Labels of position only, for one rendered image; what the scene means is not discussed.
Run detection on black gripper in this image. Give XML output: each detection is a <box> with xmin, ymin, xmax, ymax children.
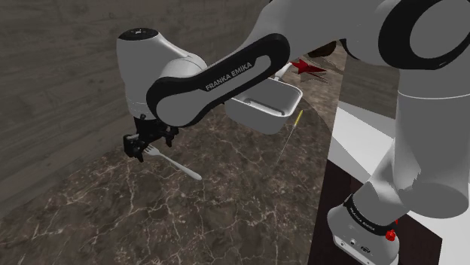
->
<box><xmin>123</xmin><ymin>113</ymin><xmax>180</xmax><ymax>163</ymax></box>

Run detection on white plastic fork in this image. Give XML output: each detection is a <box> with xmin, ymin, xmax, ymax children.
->
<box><xmin>142</xmin><ymin>144</ymin><xmax>203</xmax><ymax>181</ymax></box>

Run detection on white rectangular tub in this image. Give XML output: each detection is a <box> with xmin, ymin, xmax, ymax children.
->
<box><xmin>224</xmin><ymin>76</ymin><xmax>304</xmax><ymax>136</ymax></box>

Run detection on red star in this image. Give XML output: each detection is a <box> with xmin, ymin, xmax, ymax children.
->
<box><xmin>289</xmin><ymin>57</ymin><xmax>328</xmax><ymax>77</ymax></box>

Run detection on thin skewer with yellow handle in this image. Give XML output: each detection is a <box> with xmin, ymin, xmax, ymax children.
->
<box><xmin>274</xmin><ymin>108</ymin><xmax>304</xmax><ymax>166</ymax></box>

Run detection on white utensil handle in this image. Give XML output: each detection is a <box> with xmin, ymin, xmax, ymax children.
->
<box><xmin>273</xmin><ymin>62</ymin><xmax>293</xmax><ymax>82</ymax></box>

